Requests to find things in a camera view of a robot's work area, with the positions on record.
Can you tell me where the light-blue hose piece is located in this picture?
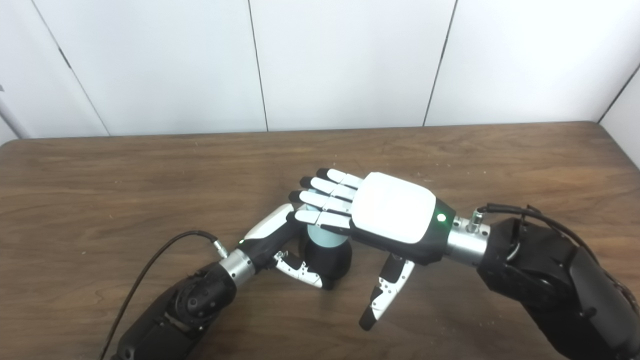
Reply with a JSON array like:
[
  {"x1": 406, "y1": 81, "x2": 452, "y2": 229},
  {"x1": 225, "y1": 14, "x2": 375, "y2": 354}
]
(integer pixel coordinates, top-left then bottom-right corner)
[{"x1": 306, "y1": 189, "x2": 350, "y2": 248}]

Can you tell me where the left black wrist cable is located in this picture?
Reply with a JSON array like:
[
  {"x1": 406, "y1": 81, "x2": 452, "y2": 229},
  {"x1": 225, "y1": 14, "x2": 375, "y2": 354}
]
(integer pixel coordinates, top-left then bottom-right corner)
[{"x1": 99, "y1": 230, "x2": 230, "y2": 360}]

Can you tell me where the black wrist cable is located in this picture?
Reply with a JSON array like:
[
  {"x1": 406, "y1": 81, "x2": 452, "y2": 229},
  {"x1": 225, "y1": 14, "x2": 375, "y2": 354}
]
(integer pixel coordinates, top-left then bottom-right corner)
[
  {"x1": 465, "y1": 202, "x2": 640, "y2": 301},
  {"x1": 99, "y1": 230, "x2": 230, "y2": 360}
]

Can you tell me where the black flared nozzle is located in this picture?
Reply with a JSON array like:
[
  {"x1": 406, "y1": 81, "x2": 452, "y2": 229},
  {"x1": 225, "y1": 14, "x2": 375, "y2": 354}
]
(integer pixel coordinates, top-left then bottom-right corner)
[{"x1": 300, "y1": 235, "x2": 353, "y2": 283}]

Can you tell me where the white wall corner post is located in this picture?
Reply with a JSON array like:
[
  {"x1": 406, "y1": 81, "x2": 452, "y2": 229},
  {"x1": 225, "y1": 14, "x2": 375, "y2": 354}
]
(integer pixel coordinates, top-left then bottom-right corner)
[{"x1": 0, "y1": 85, "x2": 32, "y2": 139}]

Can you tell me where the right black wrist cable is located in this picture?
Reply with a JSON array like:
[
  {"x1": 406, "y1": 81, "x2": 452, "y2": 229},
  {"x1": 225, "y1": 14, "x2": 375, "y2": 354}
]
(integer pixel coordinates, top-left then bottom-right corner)
[{"x1": 465, "y1": 202, "x2": 640, "y2": 301}]

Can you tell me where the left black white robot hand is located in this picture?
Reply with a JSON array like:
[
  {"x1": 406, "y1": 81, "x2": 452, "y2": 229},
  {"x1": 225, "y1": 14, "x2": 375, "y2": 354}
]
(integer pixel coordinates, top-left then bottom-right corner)
[{"x1": 239, "y1": 202, "x2": 337, "y2": 291}]

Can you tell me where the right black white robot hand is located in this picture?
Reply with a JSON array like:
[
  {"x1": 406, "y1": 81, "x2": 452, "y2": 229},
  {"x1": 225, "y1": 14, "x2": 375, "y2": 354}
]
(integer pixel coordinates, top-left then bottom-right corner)
[{"x1": 286, "y1": 168, "x2": 457, "y2": 332}]

